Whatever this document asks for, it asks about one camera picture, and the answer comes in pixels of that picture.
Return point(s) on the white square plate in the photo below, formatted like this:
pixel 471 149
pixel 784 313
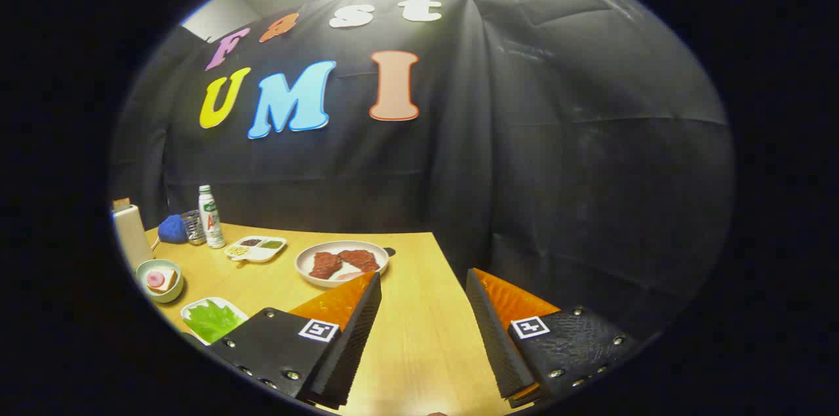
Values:
pixel 189 310

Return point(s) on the round pink ham slice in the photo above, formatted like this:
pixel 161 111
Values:
pixel 155 280

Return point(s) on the pale green bowl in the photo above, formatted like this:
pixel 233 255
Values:
pixel 172 295

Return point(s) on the white toaster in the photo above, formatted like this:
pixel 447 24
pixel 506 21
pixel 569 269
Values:
pixel 131 232

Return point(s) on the pile of dark red beans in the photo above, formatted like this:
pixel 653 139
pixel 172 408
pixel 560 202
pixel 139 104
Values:
pixel 251 242

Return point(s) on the white divided dish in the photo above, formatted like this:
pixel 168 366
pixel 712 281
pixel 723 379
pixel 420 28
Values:
pixel 259 254

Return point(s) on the white drink bottle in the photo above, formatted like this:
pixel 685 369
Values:
pixel 211 219

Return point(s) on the blue oven mitt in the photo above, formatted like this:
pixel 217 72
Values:
pixel 172 230

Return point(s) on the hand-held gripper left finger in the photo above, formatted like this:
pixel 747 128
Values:
pixel 347 350

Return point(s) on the pile of green beans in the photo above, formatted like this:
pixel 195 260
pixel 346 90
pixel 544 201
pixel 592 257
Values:
pixel 271 244

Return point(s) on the red meat slice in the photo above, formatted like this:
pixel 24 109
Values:
pixel 360 260
pixel 325 264

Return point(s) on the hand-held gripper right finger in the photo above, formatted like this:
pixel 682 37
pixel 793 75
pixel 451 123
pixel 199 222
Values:
pixel 501 350

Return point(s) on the black backdrop cloth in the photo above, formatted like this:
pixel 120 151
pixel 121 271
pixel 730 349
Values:
pixel 557 173

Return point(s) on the green lettuce leaf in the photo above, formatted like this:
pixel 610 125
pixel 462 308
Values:
pixel 211 321

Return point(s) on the pile of yellow soybeans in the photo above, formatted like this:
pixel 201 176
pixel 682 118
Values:
pixel 237 250

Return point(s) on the white round plate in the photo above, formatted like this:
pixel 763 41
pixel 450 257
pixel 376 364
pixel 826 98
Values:
pixel 307 262

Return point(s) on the small bread slice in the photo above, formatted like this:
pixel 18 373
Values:
pixel 169 278

